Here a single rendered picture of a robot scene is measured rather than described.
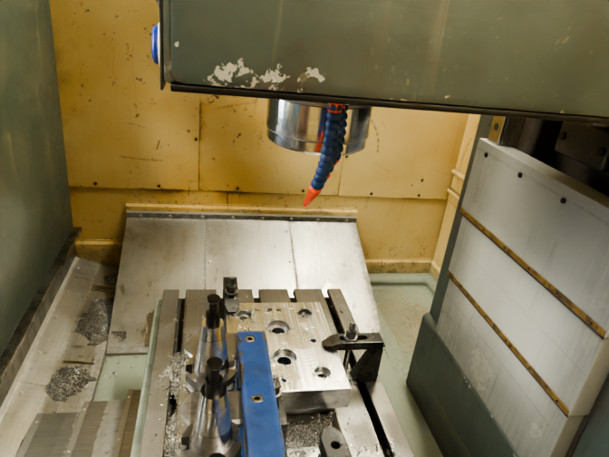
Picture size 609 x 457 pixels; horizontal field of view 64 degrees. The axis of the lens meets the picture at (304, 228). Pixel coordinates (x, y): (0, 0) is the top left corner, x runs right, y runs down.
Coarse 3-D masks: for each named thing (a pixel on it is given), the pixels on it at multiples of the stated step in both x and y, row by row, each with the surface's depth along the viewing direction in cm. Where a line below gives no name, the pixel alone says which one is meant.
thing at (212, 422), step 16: (224, 384) 49; (208, 400) 47; (224, 400) 48; (208, 416) 47; (224, 416) 48; (192, 432) 49; (208, 432) 48; (224, 432) 48; (192, 448) 49; (208, 448) 48; (224, 448) 49
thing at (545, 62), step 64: (192, 0) 36; (256, 0) 37; (320, 0) 38; (384, 0) 38; (448, 0) 39; (512, 0) 40; (576, 0) 41; (192, 64) 38; (256, 64) 39; (320, 64) 40; (384, 64) 41; (448, 64) 42; (512, 64) 43; (576, 64) 44
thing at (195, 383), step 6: (192, 360) 61; (228, 360) 62; (234, 360) 62; (186, 366) 60; (192, 366) 60; (192, 372) 60; (228, 372) 60; (234, 372) 60; (186, 378) 61; (192, 378) 58; (198, 378) 58; (228, 378) 59; (234, 378) 60; (192, 384) 58; (198, 384) 58; (228, 384) 59; (234, 384) 61; (192, 390) 59; (198, 390) 59
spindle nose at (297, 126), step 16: (272, 112) 71; (288, 112) 68; (304, 112) 67; (320, 112) 67; (352, 112) 68; (368, 112) 71; (272, 128) 71; (288, 128) 69; (304, 128) 68; (320, 128) 68; (352, 128) 69; (368, 128) 73; (288, 144) 70; (304, 144) 69; (320, 144) 69; (352, 144) 71
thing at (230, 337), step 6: (192, 336) 67; (228, 336) 67; (234, 336) 68; (186, 342) 66; (192, 342) 66; (228, 342) 66; (234, 342) 66; (186, 348) 65; (192, 348) 64; (228, 348) 65; (234, 348) 65; (192, 354) 64; (228, 354) 64; (234, 354) 64
